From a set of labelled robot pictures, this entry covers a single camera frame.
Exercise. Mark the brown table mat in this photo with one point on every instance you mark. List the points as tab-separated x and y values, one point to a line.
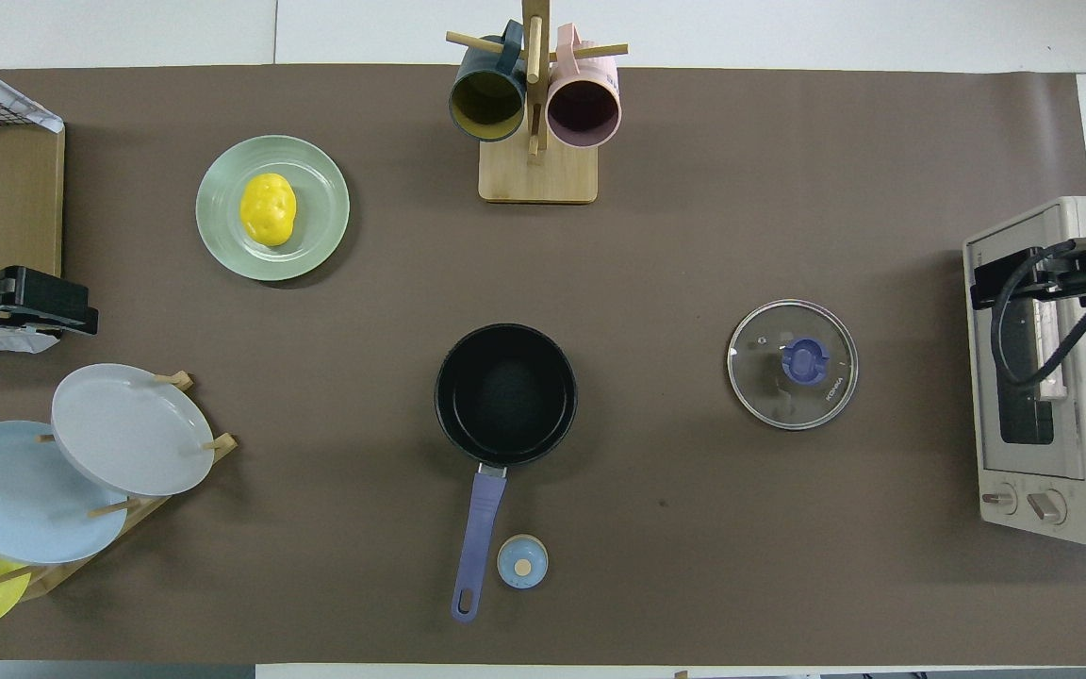
694	236

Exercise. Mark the glass pot lid blue knob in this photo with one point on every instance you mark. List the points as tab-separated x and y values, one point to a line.
793	363

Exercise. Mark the yellow potato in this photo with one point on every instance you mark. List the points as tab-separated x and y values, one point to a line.
268	209

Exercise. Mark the white patterned cloth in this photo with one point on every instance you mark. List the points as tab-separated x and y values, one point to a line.
45	118

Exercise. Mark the wooden mug tree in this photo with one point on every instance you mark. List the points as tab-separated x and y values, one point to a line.
538	174

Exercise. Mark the pink ribbed mug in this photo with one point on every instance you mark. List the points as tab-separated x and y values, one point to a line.
584	104

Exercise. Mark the light blue plate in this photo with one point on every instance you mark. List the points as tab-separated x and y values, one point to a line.
6	495

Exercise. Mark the mint green plate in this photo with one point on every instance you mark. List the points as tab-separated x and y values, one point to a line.
317	236

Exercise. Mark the dark teal mug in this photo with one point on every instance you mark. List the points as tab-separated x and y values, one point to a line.
486	99

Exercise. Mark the grey plate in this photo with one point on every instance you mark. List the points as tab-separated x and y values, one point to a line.
128	429

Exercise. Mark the dark blue saucepan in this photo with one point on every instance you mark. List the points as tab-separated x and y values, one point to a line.
505	396

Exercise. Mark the wooden plate rack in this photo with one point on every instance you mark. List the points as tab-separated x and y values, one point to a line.
53	575

